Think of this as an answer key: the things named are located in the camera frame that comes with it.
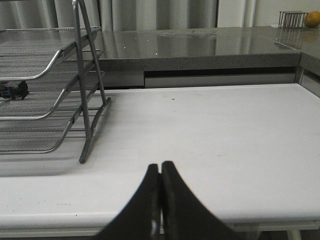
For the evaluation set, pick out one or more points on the silver mesh tray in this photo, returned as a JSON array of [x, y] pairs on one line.
[[36, 83], [35, 124], [27, 54]]

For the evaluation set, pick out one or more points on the small wire rack on counter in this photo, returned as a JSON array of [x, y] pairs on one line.
[[291, 19]]

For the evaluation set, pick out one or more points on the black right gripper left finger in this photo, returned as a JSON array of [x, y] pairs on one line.
[[140, 219]]

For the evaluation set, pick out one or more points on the grey stone counter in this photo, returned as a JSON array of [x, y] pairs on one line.
[[211, 57]]

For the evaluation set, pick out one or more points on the silver metal rack frame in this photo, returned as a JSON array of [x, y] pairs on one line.
[[83, 47]]

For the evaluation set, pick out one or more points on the red emergency stop button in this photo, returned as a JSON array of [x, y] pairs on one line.
[[10, 91]]

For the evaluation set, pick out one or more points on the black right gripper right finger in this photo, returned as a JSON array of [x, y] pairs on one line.
[[184, 216]]

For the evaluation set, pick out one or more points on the yellow fruit on counter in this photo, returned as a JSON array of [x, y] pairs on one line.
[[312, 19]]

